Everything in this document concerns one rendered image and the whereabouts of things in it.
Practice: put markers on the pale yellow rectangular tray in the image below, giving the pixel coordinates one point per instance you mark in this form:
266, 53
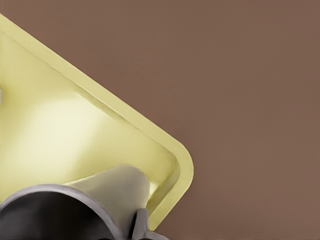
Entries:
75, 130

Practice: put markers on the white IKEA cup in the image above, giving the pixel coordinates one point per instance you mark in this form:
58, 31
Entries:
117, 185

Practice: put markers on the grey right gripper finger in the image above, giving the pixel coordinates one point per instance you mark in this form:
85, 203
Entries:
142, 223

